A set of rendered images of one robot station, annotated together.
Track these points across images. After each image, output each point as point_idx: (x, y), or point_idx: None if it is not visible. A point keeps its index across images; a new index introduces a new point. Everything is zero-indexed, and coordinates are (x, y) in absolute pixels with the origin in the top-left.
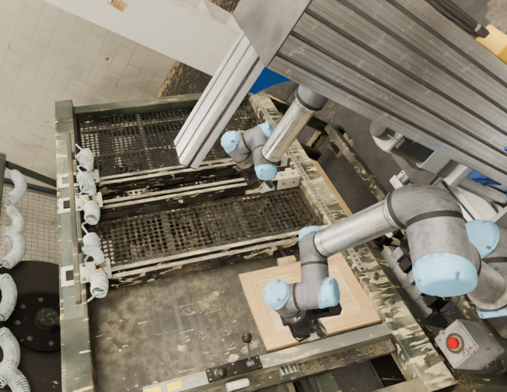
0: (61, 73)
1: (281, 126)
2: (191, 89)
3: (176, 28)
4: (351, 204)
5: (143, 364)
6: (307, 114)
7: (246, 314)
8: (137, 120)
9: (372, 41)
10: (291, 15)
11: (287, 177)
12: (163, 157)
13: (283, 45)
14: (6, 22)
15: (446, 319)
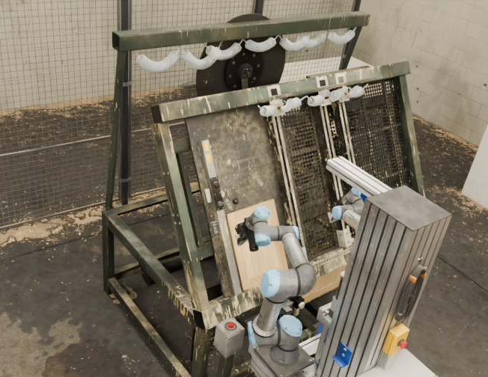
0: (468, 43)
1: None
2: (453, 167)
3: None
4: (331, 298)
5: (220, 139)
6: None
7: (248, 203)
8: (395, 123)
9: (380, 249)
10: (388, 209)
11: (344, 237)
12: (385, 141)
13: (374, 206)
14: None
15: (239, 356)
